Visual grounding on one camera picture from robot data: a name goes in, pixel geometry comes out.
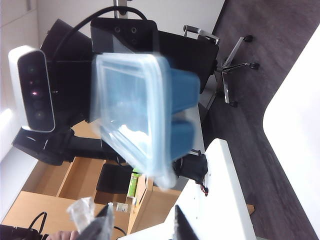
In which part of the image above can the black camera cable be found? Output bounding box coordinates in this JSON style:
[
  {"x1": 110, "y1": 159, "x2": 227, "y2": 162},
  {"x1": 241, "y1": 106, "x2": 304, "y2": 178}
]
[{"x1": 53, "y1": 6, "x2": 149, "y2": 62}]

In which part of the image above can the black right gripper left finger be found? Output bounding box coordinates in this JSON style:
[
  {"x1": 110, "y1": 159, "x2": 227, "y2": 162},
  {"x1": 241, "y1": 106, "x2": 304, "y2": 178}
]
[{"x1": 77, "y1": 202, "x2": 116, "y2": 240}]

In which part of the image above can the black pouch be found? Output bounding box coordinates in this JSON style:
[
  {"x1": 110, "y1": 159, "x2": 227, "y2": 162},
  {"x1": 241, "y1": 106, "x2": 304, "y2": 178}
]
[{"x1": 95, "y1": 163, "x2": 134, "y2": 195}]

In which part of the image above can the brown cardboard box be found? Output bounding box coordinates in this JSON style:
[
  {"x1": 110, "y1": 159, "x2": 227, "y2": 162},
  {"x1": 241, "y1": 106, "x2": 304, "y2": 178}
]
[
  {"x1": 22, "y1": 119, "x2": 107, "y2": 201},
  {"x1": 0, "y1": 190, "x2": 131, "y2": 240},
  {"x1": 126, "y1": 174, "x2": 184, "y2": 236}
]

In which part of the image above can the black bag with red wires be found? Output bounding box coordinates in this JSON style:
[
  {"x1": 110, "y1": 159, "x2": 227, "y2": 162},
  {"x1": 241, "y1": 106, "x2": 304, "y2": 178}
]
[{"x1": 174, "y1": 152, "x2": 210, "y2": 197}]

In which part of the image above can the silver metal frame pole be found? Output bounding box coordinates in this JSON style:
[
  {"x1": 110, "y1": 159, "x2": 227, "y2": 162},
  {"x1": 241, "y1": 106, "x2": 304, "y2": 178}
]
[{"x1": 112, "y1": 0, "x2": 130, "y2": 19}]

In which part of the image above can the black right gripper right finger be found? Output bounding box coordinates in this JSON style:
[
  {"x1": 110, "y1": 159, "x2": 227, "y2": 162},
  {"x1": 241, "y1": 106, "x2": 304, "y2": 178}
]
[{"x1": 171, "y1": 204, "x2": 200, "y2": 240}]

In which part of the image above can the bystander bare hand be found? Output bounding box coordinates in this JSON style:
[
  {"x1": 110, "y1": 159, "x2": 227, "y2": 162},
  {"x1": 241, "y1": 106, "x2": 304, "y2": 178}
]
[{"x1": 51, "y1": 229, "x2": 80, "y2": 240}]

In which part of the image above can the clear plastic tray lid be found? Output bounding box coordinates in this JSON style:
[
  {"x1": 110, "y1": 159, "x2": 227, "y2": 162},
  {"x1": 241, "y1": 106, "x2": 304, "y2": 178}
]
[{"x1": 90, "y1": 51, "x2": 179, "y2": 190}]

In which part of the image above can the blue ice cube tray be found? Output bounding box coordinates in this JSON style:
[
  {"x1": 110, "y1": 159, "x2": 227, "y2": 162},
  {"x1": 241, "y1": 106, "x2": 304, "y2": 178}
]
[{"x1": 99, "y1": 55, "x2": 201, "y2": 161}]

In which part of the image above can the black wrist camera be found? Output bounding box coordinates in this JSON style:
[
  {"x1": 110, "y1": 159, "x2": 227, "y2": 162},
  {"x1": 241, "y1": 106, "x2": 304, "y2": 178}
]
[{"x1": 90, "y1": 16, "x2": 159, "y2": 54}]

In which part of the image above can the thin black cable loop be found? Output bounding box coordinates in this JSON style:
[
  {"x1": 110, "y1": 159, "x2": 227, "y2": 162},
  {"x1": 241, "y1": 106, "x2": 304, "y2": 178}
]
[{"x1": 27, "y1": 211, "x2": 49, "y2": 231}]

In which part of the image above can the green and white small carton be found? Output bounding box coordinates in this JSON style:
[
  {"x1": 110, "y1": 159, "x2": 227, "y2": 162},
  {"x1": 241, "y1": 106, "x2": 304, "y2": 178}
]
[{"x1": 126, "y1": 168, "x2": 141, "y2": 199}]

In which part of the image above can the white and black depth camera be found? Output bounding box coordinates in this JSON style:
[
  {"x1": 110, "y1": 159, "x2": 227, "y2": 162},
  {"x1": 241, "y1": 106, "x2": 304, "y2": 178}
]
[{"x1": 8, "y1": 45, "x2": 56, "y2": 134}]

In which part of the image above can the clear plastic film piece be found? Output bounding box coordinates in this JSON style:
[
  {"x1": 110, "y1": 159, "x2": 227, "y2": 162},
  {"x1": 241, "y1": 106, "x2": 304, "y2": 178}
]
[{"x1": 66, "y1": 196, "x2": 96, "y2": 233}]

